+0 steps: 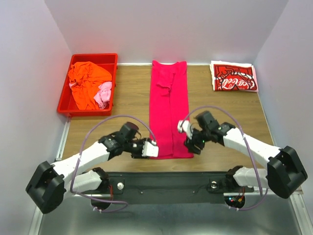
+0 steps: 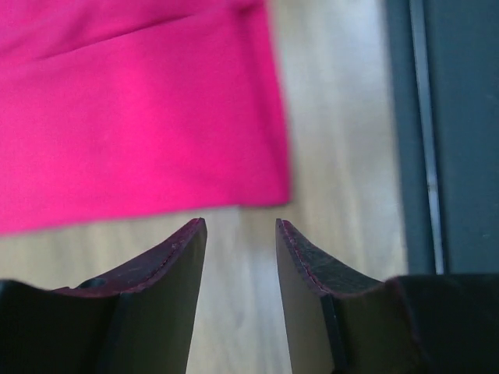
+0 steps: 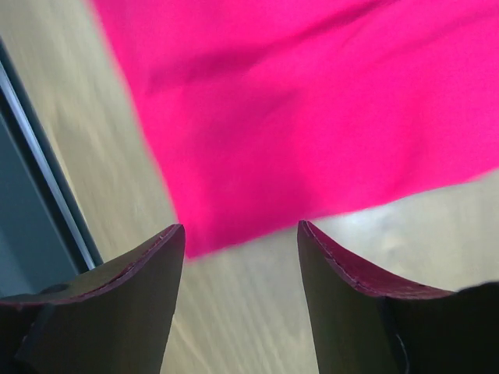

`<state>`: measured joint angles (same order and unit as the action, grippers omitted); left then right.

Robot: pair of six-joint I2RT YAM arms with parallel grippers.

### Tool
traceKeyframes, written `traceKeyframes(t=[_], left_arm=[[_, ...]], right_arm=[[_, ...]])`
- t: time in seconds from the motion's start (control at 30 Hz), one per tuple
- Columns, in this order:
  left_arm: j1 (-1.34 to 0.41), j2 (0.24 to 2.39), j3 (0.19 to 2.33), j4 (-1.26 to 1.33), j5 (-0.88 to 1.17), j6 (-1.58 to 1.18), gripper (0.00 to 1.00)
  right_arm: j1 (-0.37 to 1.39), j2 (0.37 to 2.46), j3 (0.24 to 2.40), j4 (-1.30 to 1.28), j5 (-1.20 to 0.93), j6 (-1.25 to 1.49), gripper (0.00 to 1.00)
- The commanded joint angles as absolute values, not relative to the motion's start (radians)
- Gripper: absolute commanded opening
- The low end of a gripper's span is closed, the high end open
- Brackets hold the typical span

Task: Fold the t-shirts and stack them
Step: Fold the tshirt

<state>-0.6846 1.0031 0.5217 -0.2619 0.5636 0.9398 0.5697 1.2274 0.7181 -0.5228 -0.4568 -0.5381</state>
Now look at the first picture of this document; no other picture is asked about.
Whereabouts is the folded white t shirt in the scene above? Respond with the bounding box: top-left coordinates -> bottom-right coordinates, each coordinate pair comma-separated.
210,60 -> 255,92

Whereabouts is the orange t shirt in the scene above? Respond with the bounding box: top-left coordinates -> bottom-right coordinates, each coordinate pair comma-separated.
67,62 -> 112,110

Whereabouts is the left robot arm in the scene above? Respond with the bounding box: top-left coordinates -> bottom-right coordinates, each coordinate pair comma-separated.
25,122 -> 158,214

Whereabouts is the aluminium frame rail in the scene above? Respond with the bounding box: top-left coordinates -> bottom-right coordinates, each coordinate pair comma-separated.
29,117 -> 305,235

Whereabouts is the light pink t shirt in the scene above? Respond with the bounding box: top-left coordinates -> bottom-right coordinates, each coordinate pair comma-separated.
69,81 -> 112,110

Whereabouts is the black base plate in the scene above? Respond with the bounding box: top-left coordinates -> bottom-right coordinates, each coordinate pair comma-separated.
80,172 -> 255,205

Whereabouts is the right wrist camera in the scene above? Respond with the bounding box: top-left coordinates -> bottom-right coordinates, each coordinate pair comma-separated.
177,120 -> 194,139

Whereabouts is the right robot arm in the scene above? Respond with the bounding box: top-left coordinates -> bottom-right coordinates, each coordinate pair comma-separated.
177,111 -> 308,199

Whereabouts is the magenta t shirt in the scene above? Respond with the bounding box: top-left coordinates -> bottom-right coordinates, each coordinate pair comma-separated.
149,60 -> 193,159

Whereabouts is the red plastic bin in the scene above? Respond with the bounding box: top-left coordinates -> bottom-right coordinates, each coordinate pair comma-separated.
57,53 -> 118,118

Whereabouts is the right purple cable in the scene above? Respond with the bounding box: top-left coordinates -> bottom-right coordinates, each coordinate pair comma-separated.
179,105 -> 269,211

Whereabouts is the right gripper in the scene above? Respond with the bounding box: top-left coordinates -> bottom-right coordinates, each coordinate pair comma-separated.
183,126 -> 210,155

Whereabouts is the folded red coca-cola t shirt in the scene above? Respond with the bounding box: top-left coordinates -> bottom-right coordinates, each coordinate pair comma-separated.
211,63 -> 259,92

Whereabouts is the purple cable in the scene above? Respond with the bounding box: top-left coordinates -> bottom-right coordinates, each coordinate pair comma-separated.
69,115 -> 158,213
179,105 -> 269,211

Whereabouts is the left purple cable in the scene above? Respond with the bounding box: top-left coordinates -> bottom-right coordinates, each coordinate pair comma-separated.
69,115 -> 158,213

